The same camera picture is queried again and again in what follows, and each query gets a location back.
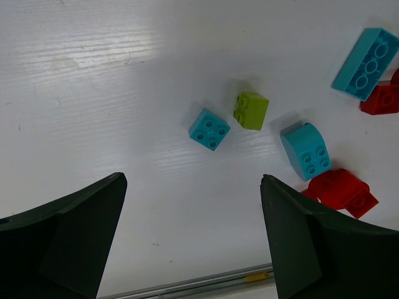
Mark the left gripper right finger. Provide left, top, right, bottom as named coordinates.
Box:
left=260, top=174, right=398, bottom=298

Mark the cyan curved lego brick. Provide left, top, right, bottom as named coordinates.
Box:
left=281, top=123, right=332, bottom=181

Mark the red sloped lego brick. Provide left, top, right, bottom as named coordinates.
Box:
left=390, top=69, right=399, bottom=85

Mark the small cyan square lego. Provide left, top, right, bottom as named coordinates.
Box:
left=188, top=108, right=231, bottom=151

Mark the small green lego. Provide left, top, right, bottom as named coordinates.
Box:
left=233, top=92, right=269, bottom=131

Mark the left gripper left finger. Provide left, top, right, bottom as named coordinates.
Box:
left=1, top=173, right=127, bottom=298

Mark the aluminium rail front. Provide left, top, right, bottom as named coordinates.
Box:
left=107, top=263, right=274, bottom=298

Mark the red arch lego brick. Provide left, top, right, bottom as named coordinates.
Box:
left=301, top=168, right=378, bottom=219

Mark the small red square lego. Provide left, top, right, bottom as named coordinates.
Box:
left=360, top=84, right=398, bottom=115

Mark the cyan long lego upturned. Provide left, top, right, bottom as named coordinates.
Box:
left=331, top=27, right=398, bottom=102

